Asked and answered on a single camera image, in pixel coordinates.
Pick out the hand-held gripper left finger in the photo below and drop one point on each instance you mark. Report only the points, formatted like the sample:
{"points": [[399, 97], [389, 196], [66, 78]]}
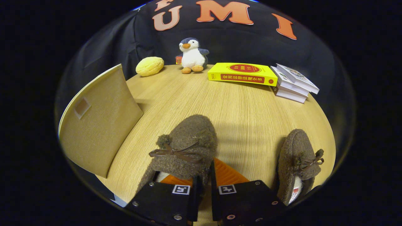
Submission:
{"points": [[197, 201]]}

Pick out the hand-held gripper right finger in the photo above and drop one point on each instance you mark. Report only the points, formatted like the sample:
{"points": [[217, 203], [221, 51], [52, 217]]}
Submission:
{"points": [[215, 201]]}

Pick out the brown fuzzy shoe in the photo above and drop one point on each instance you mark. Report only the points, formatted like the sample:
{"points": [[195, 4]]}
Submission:
{"points": [[292, 150], [188, 135]]}

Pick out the beige fabric storage box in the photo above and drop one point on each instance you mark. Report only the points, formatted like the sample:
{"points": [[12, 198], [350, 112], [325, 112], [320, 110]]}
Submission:
{"points": [[100, 125]]}

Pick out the yellow book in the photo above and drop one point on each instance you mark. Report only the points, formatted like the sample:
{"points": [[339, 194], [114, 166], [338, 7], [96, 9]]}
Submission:
{"points": [[241, 73]]}

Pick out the yellow bun toy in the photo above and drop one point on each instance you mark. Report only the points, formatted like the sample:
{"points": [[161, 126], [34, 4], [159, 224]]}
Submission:
{"points": [[150, 66]]}

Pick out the plush penguin toy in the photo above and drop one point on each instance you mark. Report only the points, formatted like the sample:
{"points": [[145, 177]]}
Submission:
{"points": [[192, 58]]}

